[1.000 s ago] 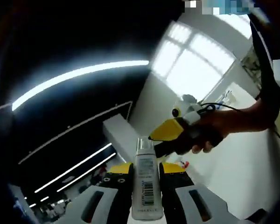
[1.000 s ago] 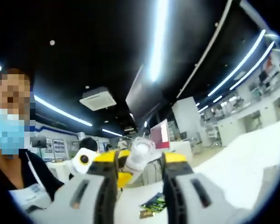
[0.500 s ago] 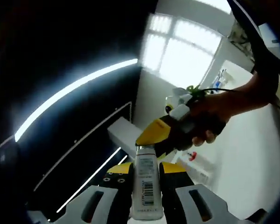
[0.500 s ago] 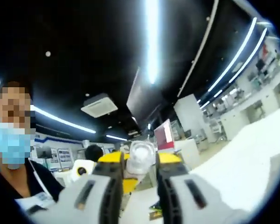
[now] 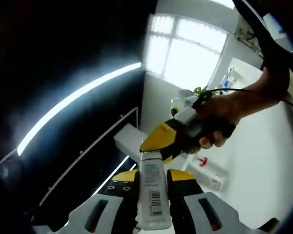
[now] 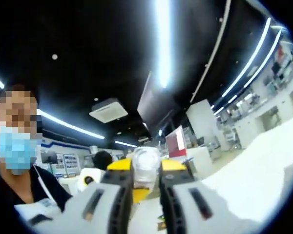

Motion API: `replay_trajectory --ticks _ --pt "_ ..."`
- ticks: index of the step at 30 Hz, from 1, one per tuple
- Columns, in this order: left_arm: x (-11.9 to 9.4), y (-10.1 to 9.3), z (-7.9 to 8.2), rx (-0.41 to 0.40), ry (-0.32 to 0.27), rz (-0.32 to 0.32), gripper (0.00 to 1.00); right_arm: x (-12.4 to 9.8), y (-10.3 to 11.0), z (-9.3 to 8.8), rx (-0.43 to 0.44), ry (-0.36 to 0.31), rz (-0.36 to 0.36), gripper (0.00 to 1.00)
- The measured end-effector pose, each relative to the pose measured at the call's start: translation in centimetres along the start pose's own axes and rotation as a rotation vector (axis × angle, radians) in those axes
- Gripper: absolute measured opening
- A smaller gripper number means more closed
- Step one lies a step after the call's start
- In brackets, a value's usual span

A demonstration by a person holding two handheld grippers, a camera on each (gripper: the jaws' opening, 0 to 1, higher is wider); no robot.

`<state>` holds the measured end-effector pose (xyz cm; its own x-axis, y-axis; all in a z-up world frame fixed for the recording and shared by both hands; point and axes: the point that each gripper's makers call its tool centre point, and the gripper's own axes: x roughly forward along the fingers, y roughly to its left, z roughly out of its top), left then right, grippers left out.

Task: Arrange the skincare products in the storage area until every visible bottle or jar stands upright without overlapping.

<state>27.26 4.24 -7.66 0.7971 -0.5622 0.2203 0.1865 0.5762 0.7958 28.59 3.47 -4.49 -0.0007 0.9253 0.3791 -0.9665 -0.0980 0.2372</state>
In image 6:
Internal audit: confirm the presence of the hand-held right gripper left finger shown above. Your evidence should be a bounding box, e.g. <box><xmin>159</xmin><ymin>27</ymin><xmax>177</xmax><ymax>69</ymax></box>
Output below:
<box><xmin>61</xmin><ymin>157</ymin><xmax>134</xmax><ymax>234</ymax></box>

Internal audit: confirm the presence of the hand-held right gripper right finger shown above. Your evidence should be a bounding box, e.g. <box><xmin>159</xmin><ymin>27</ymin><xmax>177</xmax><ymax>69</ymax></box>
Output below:
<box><xmin>159</xmin><ymin>159</ymin><xmax>239</xmax><ymax>234</ymax></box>

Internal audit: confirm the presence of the large white skincare bottle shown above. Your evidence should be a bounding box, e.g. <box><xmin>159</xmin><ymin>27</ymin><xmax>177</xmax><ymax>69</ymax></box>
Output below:
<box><xmin>132</xmin><ymin>146</ymin><xmax>161</xmax><ymax>190</ymax></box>

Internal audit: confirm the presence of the operator in dark shirt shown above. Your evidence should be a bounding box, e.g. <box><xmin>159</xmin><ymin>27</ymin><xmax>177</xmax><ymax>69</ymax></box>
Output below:
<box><xmin>0</xmin><ymin>165</ymin><xmax>73</xmax><ymax>213</ymax></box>

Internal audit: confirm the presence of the ceiling light strip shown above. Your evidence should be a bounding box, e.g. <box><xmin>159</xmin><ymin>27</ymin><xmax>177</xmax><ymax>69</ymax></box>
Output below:
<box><xmin>114</xmin><ymin>139</ymin><xmax>138</xmax><ymax>149</ymax></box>
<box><xmin>153</xmin><ymin>0</ymin><xmax>173</xmax><ymax>89</ymax></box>
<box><xmin>221</xmin><ymin>18</ymin><xmax>272</xmax><ymax>98</ymax></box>
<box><xmin>36</xmin><ymin>108</ymin><xmax>105</xmax><ymax>140</ymax></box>
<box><xmin>243</xmin><ymin>27</ymin><xmax>283</xmax><ymax>89</ymax></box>

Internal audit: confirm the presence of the white chest device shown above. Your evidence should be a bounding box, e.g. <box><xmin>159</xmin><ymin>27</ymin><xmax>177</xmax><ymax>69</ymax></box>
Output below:
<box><xmin>13</xmin><ymin>196</ymin><xmax>62</xmax><ymax>226</ymax></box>

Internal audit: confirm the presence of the ceiling air conditioner vent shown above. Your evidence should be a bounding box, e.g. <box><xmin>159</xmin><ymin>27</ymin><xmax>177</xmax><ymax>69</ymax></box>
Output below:
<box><xmin>88</xmin><ymin>97</ymin><xmax>129</xmax><ymax>124</ymax></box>

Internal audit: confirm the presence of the dark hanging ceiling panel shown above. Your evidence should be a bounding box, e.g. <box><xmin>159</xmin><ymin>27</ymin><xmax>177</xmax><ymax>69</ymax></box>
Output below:
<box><xmin>136</xmin><ymin>70</ymin><xmax>182</xmax><ymax>130</ymax></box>

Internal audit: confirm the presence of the wall poster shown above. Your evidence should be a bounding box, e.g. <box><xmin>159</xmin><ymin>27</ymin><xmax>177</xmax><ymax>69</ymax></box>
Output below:
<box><xmin>63</xmin><ymin>153</ymin><xmax>79</xmax><ymax>176</ymax></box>

